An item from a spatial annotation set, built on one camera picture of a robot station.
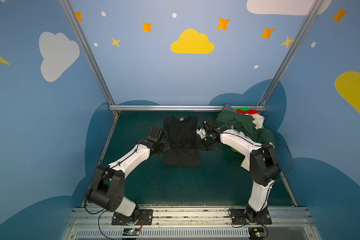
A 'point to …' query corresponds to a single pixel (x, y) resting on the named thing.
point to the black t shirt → (181, 136)
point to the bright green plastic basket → (233, 149)
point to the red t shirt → (249, 111)
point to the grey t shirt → (227, 107)
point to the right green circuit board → (257, 232)
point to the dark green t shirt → (243, 124)
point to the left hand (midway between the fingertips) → (170, 146)
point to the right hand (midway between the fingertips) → (196, 146)
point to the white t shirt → (258, 120)
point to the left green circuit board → (131, 232)
